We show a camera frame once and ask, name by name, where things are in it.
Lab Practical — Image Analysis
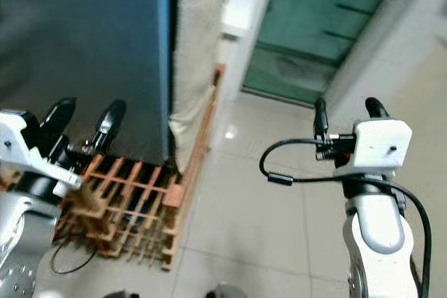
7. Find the white counter unit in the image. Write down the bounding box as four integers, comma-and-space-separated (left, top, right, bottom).
220, 0, 284, 40

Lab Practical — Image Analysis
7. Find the robot right leg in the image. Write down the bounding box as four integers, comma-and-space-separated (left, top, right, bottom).
206, 283, 249, 298

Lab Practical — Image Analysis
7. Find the green tinted glass door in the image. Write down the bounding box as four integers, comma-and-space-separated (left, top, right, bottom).
241, 0, 409, 107

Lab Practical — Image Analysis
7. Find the dark steel fridge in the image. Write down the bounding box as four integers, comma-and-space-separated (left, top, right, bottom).
0, 0, 177, 166

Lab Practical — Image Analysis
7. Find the large beige cloth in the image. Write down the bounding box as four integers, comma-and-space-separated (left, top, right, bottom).
171, 0, 235, 173

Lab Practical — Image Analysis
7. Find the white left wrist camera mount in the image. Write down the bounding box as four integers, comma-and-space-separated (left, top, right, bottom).
0, 110, 82, 188

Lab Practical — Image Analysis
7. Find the black fridge power cord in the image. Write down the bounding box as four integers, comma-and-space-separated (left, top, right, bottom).
50, 232, 100, 276

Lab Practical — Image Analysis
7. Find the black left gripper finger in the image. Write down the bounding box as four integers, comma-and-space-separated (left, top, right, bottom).
42, 97, 78, 149
96, 98, 128, 152

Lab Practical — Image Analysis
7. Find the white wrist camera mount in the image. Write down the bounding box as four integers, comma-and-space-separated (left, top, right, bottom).
0, 110, 82, 188
334, 118, 411, 177

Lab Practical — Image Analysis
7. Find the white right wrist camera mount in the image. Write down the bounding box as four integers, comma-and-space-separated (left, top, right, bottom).
334, 118, 411, 177

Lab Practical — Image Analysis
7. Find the wooden slatted rack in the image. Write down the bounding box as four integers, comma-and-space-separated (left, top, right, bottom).
0, 64, 226, 271

